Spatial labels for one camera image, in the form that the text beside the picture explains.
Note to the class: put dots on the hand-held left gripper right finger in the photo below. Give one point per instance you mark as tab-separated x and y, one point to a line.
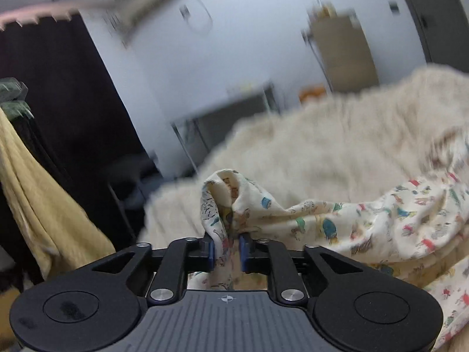
242	256

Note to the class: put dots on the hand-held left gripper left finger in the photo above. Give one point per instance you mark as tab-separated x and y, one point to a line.
210	257

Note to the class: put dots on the cream printed pants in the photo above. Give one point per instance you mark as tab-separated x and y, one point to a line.
329	223

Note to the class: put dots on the black chair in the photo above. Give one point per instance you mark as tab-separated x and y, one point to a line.
132	187

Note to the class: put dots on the cream plush blanket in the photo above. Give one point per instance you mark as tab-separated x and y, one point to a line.
311	146

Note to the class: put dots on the orange box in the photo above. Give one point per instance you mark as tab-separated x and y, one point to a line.
311	95

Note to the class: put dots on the yellow towel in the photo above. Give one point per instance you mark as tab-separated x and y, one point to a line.
40	205

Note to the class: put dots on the dark curtain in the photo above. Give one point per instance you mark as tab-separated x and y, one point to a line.
73	99

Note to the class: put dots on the beige small fridge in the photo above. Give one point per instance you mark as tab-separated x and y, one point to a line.
344	51

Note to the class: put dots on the white long-fur blanket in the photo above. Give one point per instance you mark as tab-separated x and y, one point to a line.
449	146

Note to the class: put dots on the dark grey wardrobe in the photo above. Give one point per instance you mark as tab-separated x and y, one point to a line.
436	11

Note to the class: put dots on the metal frame table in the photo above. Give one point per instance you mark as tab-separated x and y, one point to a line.
227	113

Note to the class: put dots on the white wall socket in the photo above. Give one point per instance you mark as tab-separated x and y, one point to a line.
184	11

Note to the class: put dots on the dark wall socket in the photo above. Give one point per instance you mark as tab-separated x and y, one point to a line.
394	7

